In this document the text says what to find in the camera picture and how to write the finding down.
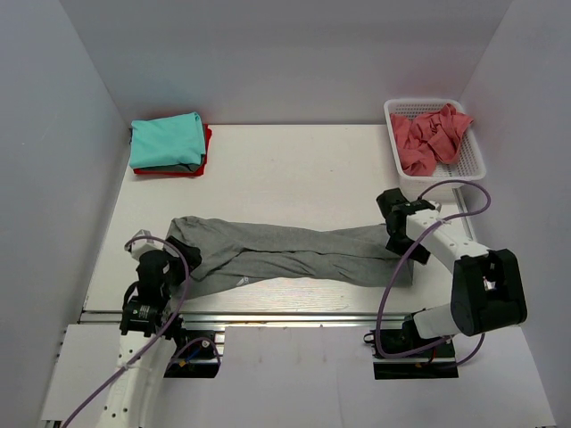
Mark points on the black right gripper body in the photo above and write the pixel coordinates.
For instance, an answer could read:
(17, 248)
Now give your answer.
(399, 242)

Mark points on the crumpled pink t-shirt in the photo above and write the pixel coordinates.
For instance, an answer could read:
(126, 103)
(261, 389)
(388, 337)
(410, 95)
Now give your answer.
(430, 139)

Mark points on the folded red t-shirt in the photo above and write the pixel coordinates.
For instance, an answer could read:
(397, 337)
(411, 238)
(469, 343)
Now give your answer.
(148, 171)

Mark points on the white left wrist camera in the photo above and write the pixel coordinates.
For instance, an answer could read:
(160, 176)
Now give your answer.
(142, 242)

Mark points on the folded dark grey t-shirt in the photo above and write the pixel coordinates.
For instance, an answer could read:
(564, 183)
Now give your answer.
(184, 169)

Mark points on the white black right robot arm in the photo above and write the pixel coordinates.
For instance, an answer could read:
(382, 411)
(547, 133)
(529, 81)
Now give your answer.
(487, 292)

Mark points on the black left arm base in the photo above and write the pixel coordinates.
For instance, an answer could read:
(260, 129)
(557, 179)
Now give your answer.
(195, 357)

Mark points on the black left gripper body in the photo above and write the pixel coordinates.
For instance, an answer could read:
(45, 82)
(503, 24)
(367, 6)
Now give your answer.
(177, 273)

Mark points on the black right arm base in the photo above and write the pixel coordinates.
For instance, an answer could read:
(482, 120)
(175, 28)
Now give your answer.
(436, 363)

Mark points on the folded teal t-shirt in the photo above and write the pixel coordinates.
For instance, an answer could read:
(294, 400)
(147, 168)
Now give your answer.
(176, 140)

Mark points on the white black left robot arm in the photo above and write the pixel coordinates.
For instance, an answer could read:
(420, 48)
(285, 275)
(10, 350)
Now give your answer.
(150, 327)

